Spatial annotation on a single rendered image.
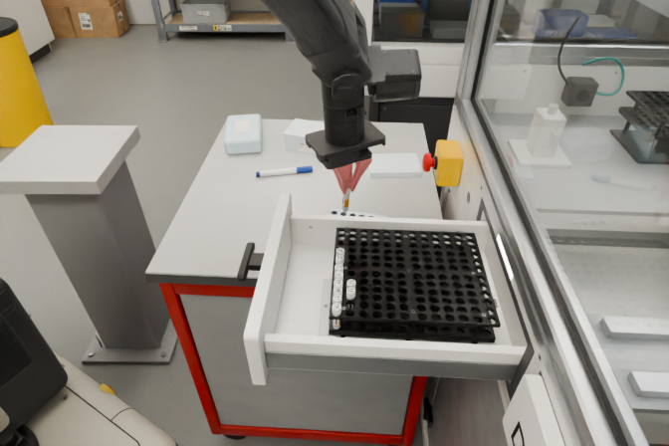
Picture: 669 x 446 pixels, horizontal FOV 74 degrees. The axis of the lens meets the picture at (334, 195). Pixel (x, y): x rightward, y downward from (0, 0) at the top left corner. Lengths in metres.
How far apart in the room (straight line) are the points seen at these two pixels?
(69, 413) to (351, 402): 0.70
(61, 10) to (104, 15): 0.38
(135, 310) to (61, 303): 0.53
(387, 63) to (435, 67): 0.79
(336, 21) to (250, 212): 0.62
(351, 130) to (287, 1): 0.24
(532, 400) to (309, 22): 0.45
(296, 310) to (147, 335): 1.06
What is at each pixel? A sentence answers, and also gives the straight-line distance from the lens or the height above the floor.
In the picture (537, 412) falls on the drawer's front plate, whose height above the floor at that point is 0.93.
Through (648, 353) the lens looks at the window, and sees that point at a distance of 0.43.
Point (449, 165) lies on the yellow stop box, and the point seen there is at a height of 0.89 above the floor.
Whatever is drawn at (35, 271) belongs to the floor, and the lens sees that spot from 2.26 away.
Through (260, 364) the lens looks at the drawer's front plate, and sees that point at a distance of 0.61.
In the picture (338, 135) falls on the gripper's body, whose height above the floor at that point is 1.08.
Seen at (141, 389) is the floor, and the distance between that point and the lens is 1.70.
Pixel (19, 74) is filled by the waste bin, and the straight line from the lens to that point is 3.12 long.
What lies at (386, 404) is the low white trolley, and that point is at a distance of 1.23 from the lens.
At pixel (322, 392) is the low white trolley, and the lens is 1.19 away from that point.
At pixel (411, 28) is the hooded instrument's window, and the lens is 1.34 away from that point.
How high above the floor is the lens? 1.38
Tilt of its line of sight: 37 degrees down
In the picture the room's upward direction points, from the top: straight up
